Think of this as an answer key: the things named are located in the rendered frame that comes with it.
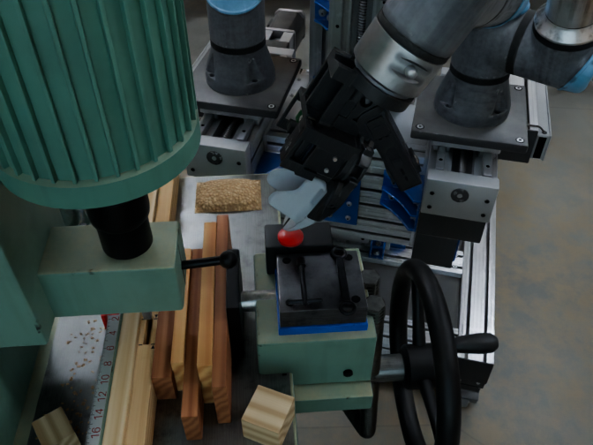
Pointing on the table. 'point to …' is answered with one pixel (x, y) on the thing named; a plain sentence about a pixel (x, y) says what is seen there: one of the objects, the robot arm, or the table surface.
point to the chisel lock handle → (228, 260)
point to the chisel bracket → (112, 273)
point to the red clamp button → (290, 237)
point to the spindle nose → (123, 228)
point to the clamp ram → (236, 305)
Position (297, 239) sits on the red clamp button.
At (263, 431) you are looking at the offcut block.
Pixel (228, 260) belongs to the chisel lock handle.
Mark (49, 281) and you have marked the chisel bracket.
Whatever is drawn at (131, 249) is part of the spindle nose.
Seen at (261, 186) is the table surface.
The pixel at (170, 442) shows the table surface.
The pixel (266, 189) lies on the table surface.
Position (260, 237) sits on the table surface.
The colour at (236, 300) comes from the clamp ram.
